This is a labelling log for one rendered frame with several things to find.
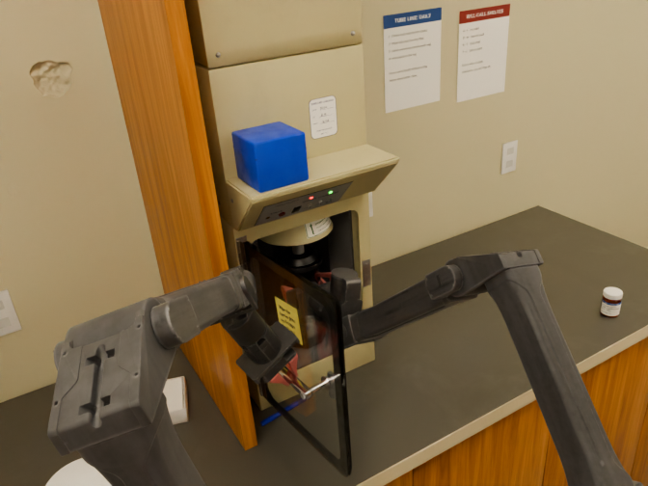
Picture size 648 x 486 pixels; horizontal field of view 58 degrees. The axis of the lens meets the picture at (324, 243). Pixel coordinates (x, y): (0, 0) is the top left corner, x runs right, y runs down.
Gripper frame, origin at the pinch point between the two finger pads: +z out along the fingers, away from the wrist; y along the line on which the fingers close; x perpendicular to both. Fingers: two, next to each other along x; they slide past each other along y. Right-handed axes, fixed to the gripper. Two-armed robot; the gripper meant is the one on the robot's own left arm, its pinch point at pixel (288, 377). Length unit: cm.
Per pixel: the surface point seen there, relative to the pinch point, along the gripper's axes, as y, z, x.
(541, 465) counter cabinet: -35, 83, 14
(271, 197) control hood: -18.8, -24.0, -11.1
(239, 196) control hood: -15.5, -25.1, -16.4
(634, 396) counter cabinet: -71, 95, 18
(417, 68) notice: -93, 9, -57
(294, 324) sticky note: -7.1, -5.3, -3.3
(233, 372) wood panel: 6.4, 3.1, -13.7
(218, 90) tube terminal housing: -25, -40, -23
